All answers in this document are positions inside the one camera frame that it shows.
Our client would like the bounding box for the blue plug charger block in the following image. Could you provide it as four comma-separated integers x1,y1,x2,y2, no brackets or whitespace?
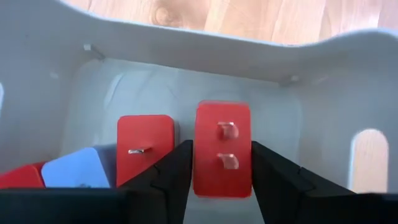
40,146,111,189

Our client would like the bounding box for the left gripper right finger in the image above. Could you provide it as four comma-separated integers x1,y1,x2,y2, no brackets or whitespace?
251,141,358,224

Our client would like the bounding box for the red plug charger block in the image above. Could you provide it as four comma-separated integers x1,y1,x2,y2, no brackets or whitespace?
116,114,176,188
0,161,47,190
192,100,253,199

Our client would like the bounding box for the white plastic bin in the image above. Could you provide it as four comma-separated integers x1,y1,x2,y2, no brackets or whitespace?
0,0,398,224

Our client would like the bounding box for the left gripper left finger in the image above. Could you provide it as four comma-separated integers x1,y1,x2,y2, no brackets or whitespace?
119,139,194,224

